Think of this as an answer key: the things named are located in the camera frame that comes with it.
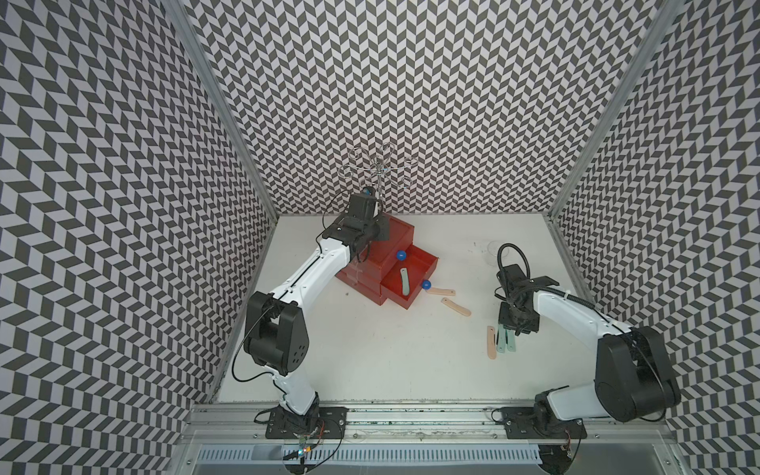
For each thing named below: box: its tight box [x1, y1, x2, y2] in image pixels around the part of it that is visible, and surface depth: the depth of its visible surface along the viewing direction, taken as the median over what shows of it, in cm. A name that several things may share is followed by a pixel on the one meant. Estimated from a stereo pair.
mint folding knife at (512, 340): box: [505, 328, 518, 353], surface depth 88 cm
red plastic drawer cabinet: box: [335, 212, 439, 310], surface depth 88 cm
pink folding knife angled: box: [440, 296, 473, 317], surface depth 98 cm
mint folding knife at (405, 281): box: [399, 267, 410, 296], surface depth 91 cm
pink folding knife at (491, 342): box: [486, 325, 497, 360], surface depth 88 cm
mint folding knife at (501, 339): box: [495, 325, 507, 354], surface depth 88 cm
